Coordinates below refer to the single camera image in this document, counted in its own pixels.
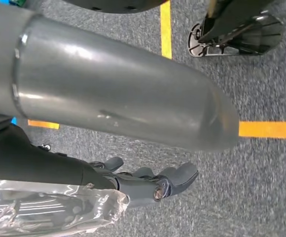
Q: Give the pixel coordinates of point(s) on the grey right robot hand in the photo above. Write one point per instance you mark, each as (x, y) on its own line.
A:
(121, 88)

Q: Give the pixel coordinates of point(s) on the black robot leg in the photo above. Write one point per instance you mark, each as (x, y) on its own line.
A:
(113, 6)

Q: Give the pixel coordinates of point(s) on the clear glossy plastic cover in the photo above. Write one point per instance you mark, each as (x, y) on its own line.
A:
(47, 209)

